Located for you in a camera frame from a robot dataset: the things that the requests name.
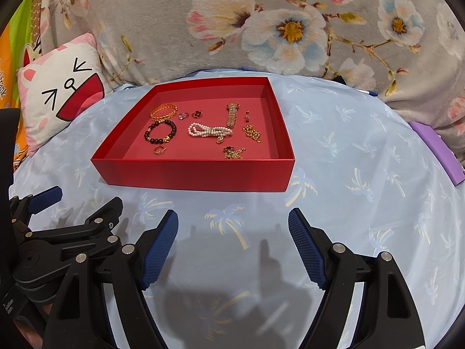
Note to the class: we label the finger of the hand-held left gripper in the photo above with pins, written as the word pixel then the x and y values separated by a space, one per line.
pixel 45 196
pixel 101 212

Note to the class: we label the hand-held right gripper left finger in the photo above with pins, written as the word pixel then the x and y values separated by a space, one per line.
pixel 160 251

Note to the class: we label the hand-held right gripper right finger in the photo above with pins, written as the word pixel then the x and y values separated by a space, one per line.
pixel 308 251

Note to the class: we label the red shallow box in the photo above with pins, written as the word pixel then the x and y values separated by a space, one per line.
pixel 181 174

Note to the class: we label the dark red clover earring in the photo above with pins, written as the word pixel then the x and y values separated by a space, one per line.
pixel 197 113

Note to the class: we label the person's left hand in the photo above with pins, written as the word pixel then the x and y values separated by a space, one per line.
pixel 32 334

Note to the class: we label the light blue palm-print sheet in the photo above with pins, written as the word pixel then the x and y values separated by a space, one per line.
pixel 363 189

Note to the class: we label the gold bangle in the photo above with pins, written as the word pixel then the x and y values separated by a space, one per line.
pixel 154 113

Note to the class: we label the cat face pillow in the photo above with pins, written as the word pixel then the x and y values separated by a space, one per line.
pixel 54 80

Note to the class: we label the colourful printed cloth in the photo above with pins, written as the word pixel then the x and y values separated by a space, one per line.
pixel 11 80

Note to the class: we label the gold wristwatch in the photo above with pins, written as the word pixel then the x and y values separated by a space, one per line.
pixel 231 118

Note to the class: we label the purple pad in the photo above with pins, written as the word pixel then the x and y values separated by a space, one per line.
pixel 439 149

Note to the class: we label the white blue pen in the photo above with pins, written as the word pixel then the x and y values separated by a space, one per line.
pixel 367 91

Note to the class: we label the grey floral blanket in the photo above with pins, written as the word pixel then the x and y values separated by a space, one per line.
pixel 152 25

